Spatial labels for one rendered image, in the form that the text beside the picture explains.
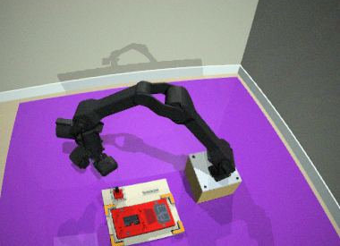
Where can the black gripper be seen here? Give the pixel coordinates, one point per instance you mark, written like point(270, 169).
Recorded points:
point(105, 164)

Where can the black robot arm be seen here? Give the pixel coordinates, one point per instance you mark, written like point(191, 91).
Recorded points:
point(178, 107)

